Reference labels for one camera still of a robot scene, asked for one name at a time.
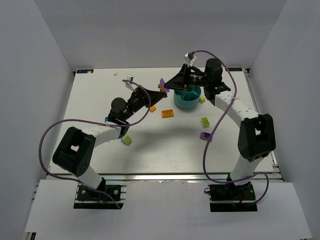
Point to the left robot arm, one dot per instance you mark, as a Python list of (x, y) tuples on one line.
[(75, 150)]

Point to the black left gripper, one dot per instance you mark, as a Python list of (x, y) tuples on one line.
[(144, 95)]

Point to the teal round divided container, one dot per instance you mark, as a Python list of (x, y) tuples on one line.
[(187, 99)]

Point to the purple sloped lego brick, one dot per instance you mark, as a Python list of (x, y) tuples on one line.
[(206, 136)]

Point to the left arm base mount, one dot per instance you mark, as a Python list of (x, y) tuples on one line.
[(89, 200)]

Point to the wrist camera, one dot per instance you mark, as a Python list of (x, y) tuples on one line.
[(129, 82), (190, 58)]

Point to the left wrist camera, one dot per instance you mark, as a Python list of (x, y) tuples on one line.
[(129, 82)]

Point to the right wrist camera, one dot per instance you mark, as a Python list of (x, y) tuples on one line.
[(190, 58)]

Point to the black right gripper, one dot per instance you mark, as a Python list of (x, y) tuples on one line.
[(186, 78)]

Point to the left dark blue table label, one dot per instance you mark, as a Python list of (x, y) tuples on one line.
[(84, 71)]

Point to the purple orange lego stack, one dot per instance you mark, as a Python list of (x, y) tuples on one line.
[(161, 86)]

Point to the dark blue table label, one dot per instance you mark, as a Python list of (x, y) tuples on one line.
[(234, 69), (84, 71)]

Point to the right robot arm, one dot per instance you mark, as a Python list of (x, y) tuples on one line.
[(256, 138)]

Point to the long orange yellow lego brick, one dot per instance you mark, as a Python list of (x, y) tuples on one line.
[(167, 113)]

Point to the lime lego brick on table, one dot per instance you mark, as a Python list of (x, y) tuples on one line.
[(205, 122)]

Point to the small lime lego by container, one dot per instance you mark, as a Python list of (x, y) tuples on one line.
[(202, 99)]

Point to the lime green lego brick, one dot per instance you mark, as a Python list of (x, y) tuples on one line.
[(126, 139)]

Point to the small yellow lego brick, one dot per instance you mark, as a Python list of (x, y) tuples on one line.
[(153, 108)]

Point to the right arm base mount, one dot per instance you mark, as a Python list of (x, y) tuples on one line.
[(228, 198)]

